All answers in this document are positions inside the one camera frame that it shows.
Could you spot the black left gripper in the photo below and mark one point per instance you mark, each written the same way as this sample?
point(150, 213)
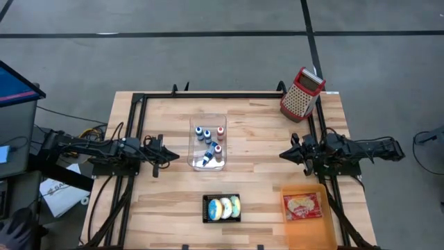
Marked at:
point(152, 152)

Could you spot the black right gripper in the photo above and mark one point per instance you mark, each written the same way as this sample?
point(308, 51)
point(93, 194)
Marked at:
point(312, 152)

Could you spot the orange-capped glue bottle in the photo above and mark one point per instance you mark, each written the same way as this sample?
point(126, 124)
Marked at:
point(218, 151)

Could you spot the red snack packet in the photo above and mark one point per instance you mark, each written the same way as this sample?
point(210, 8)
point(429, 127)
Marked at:
point(302, 206)

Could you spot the red-capped glue bottle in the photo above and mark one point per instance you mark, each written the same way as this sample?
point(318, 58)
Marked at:
point(220, 132)

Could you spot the blue frosted toy donut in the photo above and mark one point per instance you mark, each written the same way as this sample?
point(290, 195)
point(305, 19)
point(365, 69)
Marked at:
point(215, 209)

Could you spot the white frosted toy donut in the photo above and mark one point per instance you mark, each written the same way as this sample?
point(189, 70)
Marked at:
point(226, 207)

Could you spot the green frosted toy donut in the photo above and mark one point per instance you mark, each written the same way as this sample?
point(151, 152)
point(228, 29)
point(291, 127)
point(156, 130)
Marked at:
point(236, 206)

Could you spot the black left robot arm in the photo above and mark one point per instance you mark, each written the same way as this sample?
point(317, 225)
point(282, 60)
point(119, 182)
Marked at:
point(86, 147)

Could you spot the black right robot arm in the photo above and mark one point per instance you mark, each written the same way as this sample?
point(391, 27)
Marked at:
point(364, 149)

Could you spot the clear plastic container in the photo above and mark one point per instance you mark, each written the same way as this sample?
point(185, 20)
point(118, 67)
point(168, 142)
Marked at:
point(208, 121)

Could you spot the metal box grater red trim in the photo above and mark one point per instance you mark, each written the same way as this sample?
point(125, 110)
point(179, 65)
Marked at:
point(300, 100)

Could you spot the black slotted plastic basket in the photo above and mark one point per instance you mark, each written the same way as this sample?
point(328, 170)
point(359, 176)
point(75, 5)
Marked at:
point(222, 196)

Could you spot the orange translucent tray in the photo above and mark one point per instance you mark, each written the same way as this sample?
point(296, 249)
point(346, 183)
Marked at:
point(307, 236)

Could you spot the white paper bag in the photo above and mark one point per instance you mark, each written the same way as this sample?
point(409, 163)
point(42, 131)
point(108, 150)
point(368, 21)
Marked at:
point(62, 194)

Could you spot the dark computer desk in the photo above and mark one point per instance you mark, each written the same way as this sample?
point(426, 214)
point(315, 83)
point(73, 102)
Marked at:
point(17, 139)

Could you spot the light blue box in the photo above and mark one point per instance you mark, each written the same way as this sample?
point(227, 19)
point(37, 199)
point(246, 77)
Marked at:
point(4, 154)

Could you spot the computer monitor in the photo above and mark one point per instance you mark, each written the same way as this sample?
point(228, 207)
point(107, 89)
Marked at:
point(14, 87)

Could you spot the person's hand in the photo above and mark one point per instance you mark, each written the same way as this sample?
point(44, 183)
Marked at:
point(14, 231)

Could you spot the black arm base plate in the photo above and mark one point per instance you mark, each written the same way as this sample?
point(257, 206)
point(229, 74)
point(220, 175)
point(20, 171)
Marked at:
point(104, 170)
point(347, 171)

